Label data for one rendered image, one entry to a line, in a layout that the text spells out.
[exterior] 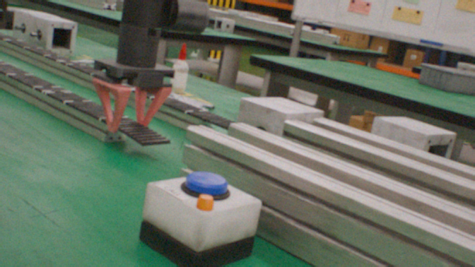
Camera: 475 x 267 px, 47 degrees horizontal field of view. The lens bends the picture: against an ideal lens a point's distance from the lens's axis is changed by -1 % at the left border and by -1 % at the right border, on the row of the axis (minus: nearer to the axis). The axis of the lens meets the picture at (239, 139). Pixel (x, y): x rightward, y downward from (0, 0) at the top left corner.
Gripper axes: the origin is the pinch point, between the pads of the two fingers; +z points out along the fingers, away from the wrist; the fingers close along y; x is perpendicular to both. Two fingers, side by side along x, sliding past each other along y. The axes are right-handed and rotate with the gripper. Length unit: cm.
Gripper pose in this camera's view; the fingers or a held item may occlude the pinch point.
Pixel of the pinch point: (127, 126)
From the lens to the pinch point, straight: 82.6
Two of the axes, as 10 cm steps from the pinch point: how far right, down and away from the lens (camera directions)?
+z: -1.7, 9.6, 2.4
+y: 6.7, -0.7, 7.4
